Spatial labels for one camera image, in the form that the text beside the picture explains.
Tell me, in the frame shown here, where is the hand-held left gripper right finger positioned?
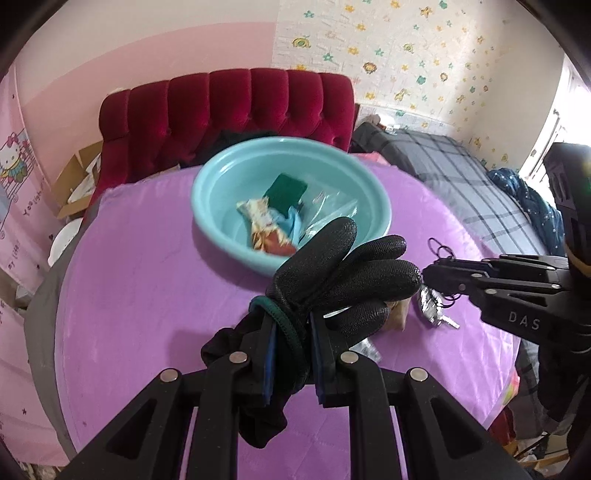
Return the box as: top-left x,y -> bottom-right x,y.
310,314 -> 532,480

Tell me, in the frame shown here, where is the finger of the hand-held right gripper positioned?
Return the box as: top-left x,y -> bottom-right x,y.
422,255 -> 570,291
462,272 -> 568,303

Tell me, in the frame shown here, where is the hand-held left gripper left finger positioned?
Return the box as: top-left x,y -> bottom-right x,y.
55,320 -> 280,480

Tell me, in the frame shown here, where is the foil wrapper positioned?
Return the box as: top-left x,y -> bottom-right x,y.
418,286 -> 445,326

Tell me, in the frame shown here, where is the tan cloth pouch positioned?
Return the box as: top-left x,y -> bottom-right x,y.
385,298 -> 409,330

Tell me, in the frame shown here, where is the black work glove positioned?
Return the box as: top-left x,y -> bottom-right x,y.
199,217 -> 423,448

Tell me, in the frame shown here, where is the light blue face mask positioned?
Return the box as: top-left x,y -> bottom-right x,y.
272,205 -> 305,245

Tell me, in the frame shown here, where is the brown snack wrapper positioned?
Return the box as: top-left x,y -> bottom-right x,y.
236,196 -> 298,257

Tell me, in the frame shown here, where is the clear plastic bag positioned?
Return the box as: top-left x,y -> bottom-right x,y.
300,189 -> 358,241

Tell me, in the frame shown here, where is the green scouring sponge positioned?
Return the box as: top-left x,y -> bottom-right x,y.
267,173 -> 308,210

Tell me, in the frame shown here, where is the teal plastic basin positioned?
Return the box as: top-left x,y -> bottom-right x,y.
191,136 -> 393,278

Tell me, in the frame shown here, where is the blue patterned garment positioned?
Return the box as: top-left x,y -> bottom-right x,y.
487,168 -> 566,257

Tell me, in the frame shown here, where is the grey plaid bed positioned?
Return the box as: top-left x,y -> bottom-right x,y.
351,121 -> 555,259

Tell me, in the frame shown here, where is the purple quilted tablecloth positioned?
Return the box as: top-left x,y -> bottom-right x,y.
55,157 -> 522,480

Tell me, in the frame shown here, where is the window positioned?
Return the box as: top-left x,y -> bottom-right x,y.
526,55 -> 583,176

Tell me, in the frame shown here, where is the grey round table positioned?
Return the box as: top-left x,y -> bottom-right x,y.
25,217 -> 93,462

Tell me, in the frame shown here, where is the white round plate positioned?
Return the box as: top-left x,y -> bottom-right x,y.
47,218 -> 84,267

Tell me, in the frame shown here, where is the red velvet tufted sofa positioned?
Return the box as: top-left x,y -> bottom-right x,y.
99,68 -> 356,185

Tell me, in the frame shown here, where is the cardboard box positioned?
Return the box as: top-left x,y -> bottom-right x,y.
50,141 -> 105,220

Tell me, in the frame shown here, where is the pink cartoon curtain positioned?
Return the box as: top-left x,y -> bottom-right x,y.
0,65 -> 70,467

